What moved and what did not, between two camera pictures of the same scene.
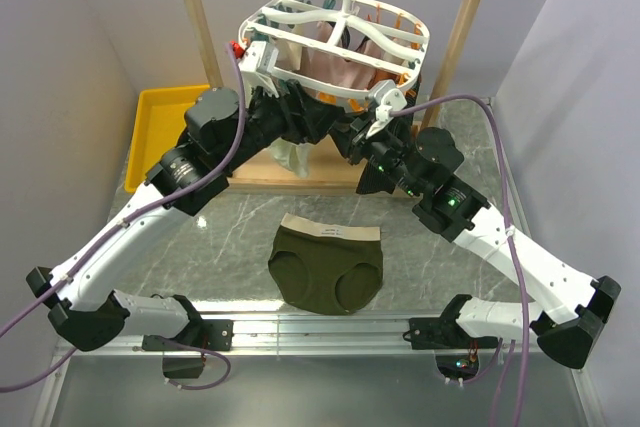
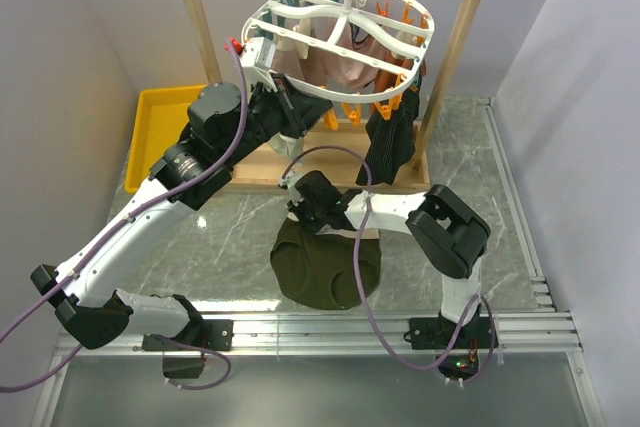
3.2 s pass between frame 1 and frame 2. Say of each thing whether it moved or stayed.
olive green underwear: stayed
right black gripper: moved
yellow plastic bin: stayed
